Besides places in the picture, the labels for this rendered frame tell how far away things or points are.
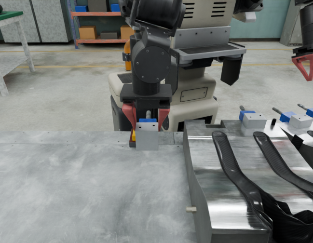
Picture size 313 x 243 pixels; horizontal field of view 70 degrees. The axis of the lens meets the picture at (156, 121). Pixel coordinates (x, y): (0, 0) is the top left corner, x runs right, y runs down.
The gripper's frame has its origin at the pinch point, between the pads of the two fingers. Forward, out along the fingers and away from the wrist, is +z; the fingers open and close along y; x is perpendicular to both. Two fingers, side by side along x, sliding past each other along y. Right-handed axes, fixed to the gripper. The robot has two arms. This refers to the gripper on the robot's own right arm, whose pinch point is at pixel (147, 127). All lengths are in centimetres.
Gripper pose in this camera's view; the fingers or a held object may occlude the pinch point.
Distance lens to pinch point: 50.4
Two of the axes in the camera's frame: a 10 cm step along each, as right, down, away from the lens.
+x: 0.1, -5.2, 8.5
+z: 0.0, 8.5, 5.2
